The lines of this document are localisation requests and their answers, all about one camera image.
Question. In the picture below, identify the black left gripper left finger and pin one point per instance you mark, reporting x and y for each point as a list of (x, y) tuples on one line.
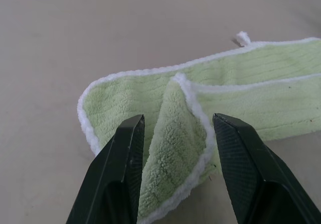
[(118, 168)]

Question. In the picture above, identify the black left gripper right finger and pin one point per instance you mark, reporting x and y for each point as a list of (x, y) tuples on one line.
[(250, 173)]

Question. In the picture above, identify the light green white-edged towel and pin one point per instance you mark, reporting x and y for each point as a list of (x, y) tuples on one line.
[(175, 123)]

